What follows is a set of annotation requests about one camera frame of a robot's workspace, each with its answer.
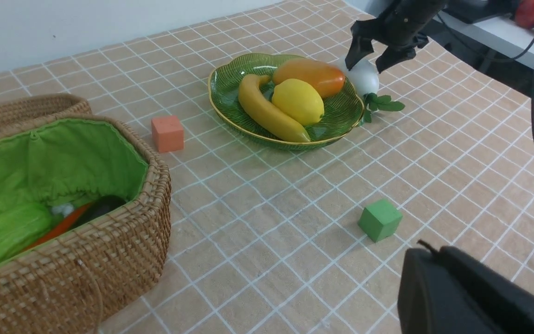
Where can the orange foam cube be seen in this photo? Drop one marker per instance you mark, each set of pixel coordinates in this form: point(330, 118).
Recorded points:
point(167, 133)

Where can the orange plastic mango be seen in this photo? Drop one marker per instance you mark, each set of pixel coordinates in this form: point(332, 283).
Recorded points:
point(327, 79)

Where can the green plastic bitter gourd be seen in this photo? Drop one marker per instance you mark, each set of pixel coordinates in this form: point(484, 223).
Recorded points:
point(21, 226)

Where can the green foam cube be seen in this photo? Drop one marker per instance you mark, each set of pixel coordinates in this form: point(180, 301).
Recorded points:
point(380, 220)

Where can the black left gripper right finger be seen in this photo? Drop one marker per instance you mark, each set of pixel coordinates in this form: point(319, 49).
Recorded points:
point(509, 307)

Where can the green glass leaf plate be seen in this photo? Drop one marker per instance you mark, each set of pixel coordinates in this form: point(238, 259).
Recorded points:
point(343, 111)

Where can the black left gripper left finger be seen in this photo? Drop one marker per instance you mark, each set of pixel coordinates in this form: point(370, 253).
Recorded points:
point(432, 301)

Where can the red toy on side table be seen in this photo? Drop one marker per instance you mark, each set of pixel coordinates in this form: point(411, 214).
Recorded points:
point(524, 14)

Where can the orange plastic carrot with leaves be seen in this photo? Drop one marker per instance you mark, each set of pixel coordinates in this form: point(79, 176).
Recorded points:
point(66, 224)

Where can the yellow plastic lemon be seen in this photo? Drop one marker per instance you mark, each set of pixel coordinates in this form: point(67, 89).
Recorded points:
point(299, 100)

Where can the white plastic radish with leaves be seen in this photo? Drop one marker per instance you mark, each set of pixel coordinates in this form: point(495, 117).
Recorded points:
point(365, 79)

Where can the yellow plastic banana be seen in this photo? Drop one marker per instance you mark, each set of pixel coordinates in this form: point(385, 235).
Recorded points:
point(266, 114)

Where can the purple plastic eggplant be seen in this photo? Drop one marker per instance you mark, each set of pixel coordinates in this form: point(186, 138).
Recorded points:
point(97, 208)

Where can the woven wicker basket green lining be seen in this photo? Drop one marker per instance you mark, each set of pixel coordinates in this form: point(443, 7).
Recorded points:
point(72, 283)

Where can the white side table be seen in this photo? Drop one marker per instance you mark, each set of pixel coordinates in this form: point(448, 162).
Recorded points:
point(487, 26)

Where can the woven wicker basket lid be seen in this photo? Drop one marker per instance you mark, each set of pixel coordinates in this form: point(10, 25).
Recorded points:
point(28, 109)

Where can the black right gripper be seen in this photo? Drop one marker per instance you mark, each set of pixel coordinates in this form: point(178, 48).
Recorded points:
point(395, 27)

